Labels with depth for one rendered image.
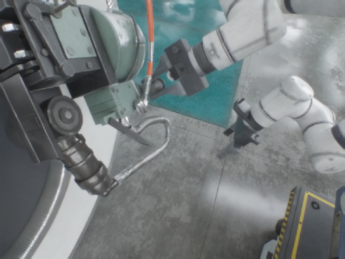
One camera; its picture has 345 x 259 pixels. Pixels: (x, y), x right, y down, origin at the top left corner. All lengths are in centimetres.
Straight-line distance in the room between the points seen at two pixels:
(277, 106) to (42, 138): 60
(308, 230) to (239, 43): 83
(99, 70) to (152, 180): 103
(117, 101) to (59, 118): 11
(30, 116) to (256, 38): 42
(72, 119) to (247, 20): 38
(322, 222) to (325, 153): 53
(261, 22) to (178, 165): 107
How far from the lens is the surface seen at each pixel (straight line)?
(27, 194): 79
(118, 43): 40
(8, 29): 33
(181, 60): 55
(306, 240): 109
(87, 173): 43
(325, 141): 70
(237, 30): 51
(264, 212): 143
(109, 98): 41
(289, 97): 70
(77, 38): 38
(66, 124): 35
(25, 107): 33
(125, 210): 129
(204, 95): 188
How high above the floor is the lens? 120
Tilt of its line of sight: 49 degrees down
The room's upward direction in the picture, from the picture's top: 8 degrees clockwise
